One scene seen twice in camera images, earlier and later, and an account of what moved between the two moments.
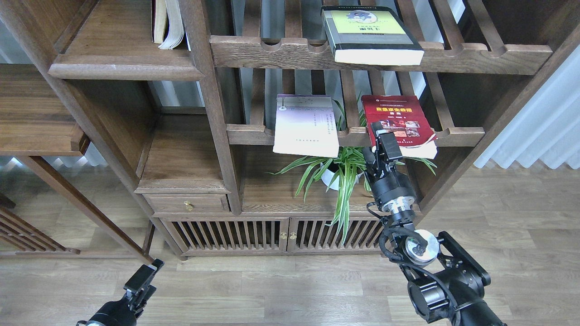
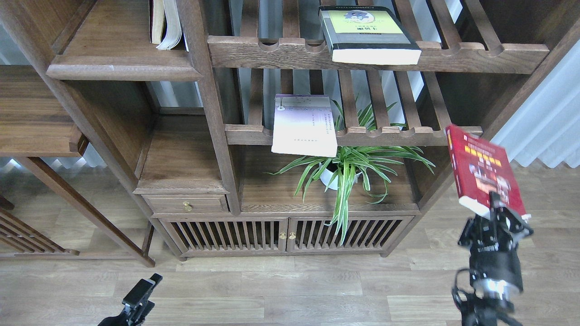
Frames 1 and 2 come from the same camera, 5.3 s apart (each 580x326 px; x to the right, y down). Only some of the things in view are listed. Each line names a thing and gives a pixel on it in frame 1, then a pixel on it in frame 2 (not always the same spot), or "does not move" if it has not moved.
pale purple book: x=306 y=125 does not move
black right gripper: x=386 y=184 -> x=494 y=256
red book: x=404 y=116 -> x=480 y=167
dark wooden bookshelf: x=243 y=123 does not move
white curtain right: x=548 y=128 does not move
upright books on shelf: x=167 y=26 does not move
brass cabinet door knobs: x=292 y=236 does not move
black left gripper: x=123 y=311 -> x=130 y=316
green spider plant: x=342 y=171 does not move
